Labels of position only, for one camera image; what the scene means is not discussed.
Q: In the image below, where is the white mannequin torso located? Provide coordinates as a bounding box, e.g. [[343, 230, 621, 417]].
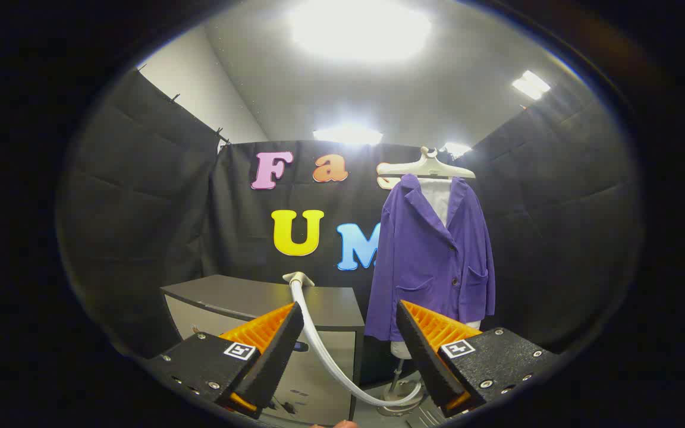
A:
[[390, 177, 483, 361]]

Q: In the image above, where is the white plastic clothes hanger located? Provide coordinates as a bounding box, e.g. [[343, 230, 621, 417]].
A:
[[376, 147, 477, 180]]

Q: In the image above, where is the metal mannequin stand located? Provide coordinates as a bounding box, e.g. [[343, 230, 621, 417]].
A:
[[377, 357, 425, 417]]

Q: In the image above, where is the white garment steamer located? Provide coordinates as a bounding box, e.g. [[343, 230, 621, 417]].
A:
[[282, 271, 425, 408]]

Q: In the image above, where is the grey cabinet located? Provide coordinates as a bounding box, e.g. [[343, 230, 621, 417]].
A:
[[160, 274, 366, 427]]

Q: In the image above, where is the purple corduroy jacket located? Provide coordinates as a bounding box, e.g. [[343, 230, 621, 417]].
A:
[[365, 174, 497, 342]]

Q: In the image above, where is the large ceiling light panel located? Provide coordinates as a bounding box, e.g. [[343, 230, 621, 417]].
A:
[[288, 0, 433, 61]]

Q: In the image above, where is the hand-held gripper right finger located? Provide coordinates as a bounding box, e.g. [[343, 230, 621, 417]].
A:
[[396, 300, 560, 418]]

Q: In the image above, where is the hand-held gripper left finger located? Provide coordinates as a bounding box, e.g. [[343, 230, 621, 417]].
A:
[[149, 302, 306, 420]]

